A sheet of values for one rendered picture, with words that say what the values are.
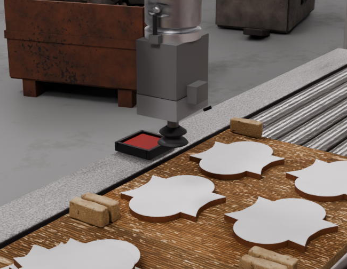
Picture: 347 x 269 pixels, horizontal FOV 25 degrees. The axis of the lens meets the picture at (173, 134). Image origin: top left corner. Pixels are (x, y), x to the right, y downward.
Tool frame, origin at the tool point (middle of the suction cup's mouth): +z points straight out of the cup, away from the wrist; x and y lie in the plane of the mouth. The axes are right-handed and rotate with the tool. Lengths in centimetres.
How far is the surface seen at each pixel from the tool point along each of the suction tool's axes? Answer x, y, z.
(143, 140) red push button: 18.0, 19.2, 9.7
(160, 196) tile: 1.1, -1.4, 8.0
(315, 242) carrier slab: -22.1, -0.8, 9.0
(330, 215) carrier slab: -21.0, 7.3, 9.0
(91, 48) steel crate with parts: 211, 253, 70
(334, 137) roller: -8.6, 41.8, 11.2
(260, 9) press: 207, 465, 84
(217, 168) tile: -1.0, 11.5, 8.0
